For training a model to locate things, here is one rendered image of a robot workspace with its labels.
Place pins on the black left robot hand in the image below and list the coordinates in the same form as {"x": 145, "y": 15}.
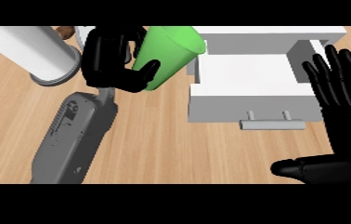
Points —
{"x": 107, "y": 66}

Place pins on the white open drawer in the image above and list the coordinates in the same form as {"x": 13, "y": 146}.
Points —
{"x": 254, "y": 88}

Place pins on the brown round object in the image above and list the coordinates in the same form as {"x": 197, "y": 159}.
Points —
{"x": 66, "y": 32}

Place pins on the green cup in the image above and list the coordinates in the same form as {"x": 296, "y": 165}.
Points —
{"x": 170, "y": 55}

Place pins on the grey round roll holder base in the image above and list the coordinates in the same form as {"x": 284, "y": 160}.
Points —
{"x": 57, "y": 77}

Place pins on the white container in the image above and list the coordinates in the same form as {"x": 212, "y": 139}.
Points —
{"x": 83, "y": 37}

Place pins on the white cabinet body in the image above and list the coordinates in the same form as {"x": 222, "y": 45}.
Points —
{"x": 269, "y": 37}

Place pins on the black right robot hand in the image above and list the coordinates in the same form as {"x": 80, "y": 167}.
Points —
{"x": 336, "y": 110}

